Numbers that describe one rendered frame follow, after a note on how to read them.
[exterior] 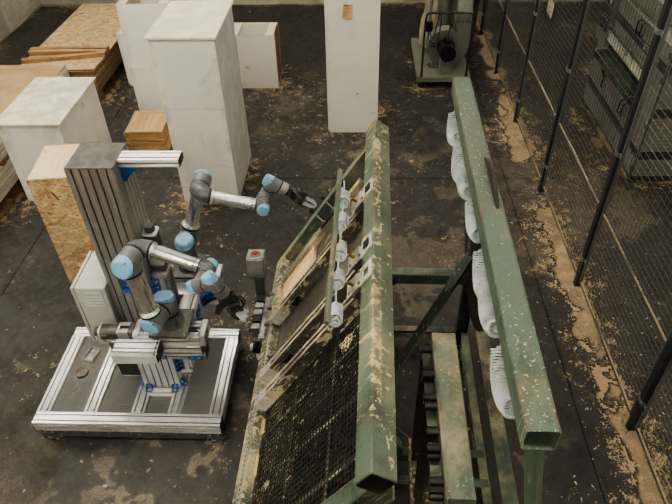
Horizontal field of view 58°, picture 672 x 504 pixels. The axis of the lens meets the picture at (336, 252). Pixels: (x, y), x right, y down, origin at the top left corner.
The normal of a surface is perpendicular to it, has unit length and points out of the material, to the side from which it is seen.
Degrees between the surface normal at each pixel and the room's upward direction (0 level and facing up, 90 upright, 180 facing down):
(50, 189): 90
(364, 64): 90
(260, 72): 90
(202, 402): 0
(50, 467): 0
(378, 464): 33
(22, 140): 90
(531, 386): 0
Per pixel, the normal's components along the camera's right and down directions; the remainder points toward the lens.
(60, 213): 0.08, 0.66
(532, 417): -0.02, -0.76
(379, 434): 0.52, -0.62
